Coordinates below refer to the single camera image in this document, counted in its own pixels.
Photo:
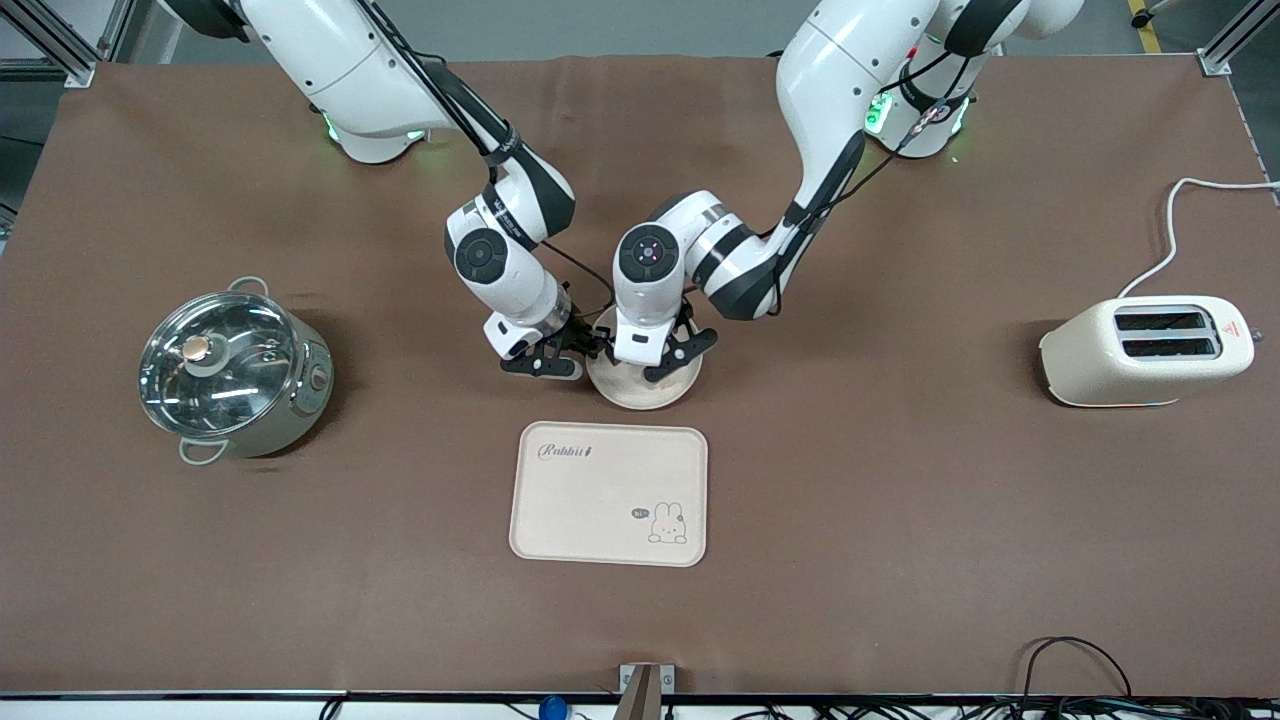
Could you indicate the round cream plate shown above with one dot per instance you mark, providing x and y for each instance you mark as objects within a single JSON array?
[{"x": 630, "y": 392}]

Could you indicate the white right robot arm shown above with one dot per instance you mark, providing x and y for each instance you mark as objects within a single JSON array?
[{"x": 340, "y": 60}]

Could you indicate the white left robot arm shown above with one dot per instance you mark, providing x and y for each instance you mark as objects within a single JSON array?
[{"x": 830, "y": 70}]

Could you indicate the cream rabbit print tray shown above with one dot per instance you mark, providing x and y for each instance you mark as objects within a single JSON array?
[{"x": 590, "y": 500}]

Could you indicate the steel pot with glass lid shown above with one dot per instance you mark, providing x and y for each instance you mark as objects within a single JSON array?
[{"x": 300, "y": 410}]

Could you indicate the glass pot lid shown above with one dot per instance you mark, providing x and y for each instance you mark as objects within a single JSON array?
[{"x": 240, "y": 390}]

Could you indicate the blue round cap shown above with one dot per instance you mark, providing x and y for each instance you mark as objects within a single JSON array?
[{"x": 552, "y": 709}]

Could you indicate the white two-slot toaster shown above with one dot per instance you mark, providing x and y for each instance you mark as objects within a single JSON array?
[{"x": 1100, "y": 365}]

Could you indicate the metal mount bracket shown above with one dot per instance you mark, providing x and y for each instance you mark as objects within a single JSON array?
[{"x": 645, "y": 695}]

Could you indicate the aluminium frame post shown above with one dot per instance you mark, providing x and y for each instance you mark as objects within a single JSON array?
[
  {"x": 1215, "y": 62},
  {"x": 80, "y": 75}
]

